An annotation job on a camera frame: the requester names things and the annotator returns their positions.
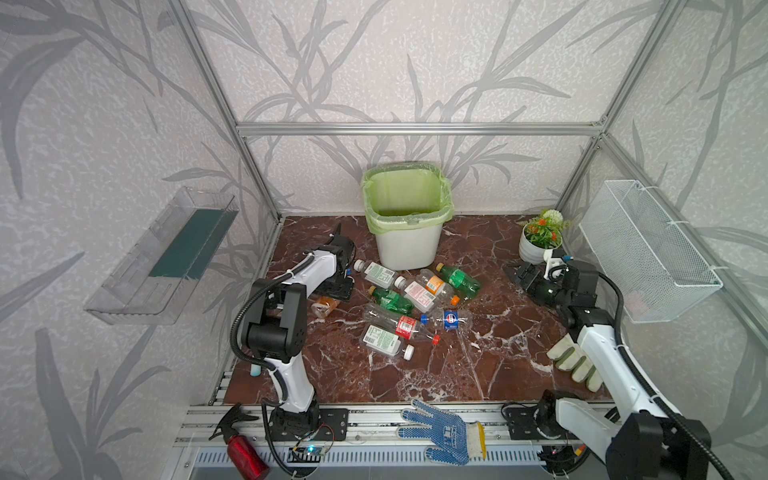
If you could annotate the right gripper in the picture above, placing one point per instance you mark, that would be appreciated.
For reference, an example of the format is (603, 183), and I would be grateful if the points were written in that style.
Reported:
(534, 279)

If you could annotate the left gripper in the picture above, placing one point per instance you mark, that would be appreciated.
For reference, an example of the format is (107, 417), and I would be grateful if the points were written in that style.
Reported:
(342, 287)

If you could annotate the small bottle blue label crushed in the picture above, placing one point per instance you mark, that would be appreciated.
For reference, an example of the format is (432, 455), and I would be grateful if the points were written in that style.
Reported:
(447, 320)

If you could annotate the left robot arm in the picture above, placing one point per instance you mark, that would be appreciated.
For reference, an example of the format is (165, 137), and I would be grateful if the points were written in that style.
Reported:
(270, 329)

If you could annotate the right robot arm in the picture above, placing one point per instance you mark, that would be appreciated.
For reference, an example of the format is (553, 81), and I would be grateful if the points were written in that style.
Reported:
(651, 439)

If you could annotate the white trash bin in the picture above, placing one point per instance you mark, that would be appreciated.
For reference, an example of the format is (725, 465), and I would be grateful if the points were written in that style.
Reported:
(406, 250)

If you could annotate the green plastic bin liner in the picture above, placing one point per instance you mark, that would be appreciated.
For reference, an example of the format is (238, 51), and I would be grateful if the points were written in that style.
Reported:
(406, 196)

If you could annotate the long clear bottle red label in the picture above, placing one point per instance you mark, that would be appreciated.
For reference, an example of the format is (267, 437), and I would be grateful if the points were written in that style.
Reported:
(404, 326)

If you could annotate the green bottle middle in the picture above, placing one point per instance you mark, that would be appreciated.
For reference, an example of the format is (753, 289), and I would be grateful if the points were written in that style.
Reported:
(391, 300)

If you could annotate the potted plant white pot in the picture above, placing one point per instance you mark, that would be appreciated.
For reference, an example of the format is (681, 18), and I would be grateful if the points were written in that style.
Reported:
(540, 234)

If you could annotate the clear bottle green label lower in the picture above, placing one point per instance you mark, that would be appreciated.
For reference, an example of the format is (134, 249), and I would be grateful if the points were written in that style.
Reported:
(385, 342)

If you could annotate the cream rubber glove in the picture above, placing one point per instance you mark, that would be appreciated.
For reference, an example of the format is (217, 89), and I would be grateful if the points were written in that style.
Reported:
(567, 356)

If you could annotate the clear bottle pink label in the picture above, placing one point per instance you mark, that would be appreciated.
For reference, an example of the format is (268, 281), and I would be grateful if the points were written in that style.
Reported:
(417, 294)

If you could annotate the clear bottle orange label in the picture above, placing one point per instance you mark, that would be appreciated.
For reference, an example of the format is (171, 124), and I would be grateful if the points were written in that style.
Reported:
(445, 295)

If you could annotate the green bottle yellow cap right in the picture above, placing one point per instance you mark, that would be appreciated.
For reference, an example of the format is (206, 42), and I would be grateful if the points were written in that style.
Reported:
(464, 283)

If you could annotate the green circuit board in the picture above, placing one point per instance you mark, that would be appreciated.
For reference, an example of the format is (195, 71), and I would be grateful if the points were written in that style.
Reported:
(309, 453)

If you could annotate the blue dotted work glove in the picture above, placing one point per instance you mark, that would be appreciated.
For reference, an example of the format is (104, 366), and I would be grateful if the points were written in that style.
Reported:
(454, 441)

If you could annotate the red spray bottle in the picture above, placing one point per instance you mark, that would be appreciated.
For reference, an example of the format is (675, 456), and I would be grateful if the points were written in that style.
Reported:
(239, 450)

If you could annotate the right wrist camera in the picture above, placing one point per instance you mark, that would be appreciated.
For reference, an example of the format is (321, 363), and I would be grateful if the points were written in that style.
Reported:
(556, 264)

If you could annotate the white wire mesh basket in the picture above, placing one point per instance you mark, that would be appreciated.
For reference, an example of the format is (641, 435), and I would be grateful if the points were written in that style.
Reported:
(644, 251)

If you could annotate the clear acrylic wall shelf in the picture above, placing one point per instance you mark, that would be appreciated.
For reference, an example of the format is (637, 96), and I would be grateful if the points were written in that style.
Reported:
(154, 281)

